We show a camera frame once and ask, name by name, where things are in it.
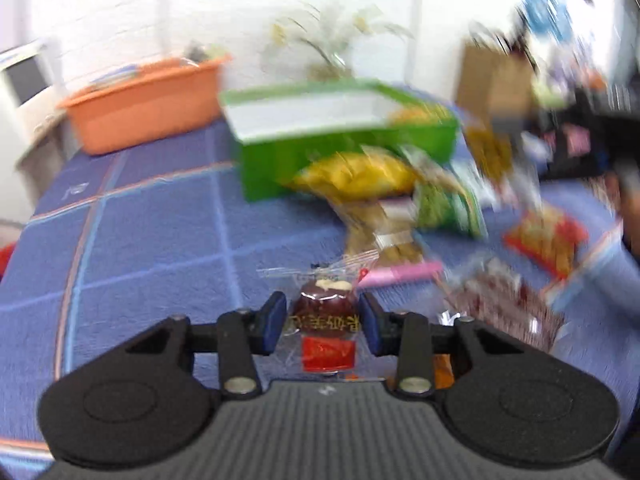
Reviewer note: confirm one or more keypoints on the green plant with yellow flowers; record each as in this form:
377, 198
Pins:
340, 30

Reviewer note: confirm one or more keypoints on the white appliance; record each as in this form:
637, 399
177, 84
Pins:
25, 80

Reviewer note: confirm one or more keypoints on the green cardboard box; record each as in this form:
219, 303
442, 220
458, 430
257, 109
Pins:
320, 155

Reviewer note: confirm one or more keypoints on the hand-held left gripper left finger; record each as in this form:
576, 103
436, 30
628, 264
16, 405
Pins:
275, 322

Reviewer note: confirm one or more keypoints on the clear packet of brown snacks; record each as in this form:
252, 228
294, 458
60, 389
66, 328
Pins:
385, 232

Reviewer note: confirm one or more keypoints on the wall poster with blue circles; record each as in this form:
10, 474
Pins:
547, 2

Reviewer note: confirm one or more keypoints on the orange-yellow snack packet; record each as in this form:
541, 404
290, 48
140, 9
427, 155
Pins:
490, 152

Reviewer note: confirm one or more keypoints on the blue checked blanket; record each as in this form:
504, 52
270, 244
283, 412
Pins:
150, 240

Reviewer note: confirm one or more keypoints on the glass vase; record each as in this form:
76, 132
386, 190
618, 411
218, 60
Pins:
330, 69

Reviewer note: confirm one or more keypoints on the maroon and white snack packet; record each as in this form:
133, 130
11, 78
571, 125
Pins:
500, 305

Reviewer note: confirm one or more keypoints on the yellow snack bag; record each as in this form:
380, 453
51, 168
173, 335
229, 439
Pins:
355, 175

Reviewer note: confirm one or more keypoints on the dark furniture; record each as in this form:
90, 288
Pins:
595, 120

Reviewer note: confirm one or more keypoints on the clear-wrapped dark red candy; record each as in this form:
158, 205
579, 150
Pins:
325, 310

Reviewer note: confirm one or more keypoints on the green snack bag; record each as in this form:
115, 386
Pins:
450, 205

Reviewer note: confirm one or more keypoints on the red snack packet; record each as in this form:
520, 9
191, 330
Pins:
547, 237

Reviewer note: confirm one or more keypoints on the brown cardboard box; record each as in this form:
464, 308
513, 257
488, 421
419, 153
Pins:
495, 85

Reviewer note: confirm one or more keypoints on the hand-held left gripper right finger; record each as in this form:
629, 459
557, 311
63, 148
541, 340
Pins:
371, 322

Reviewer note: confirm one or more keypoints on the orange plastic tub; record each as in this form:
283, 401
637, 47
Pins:
145, 105

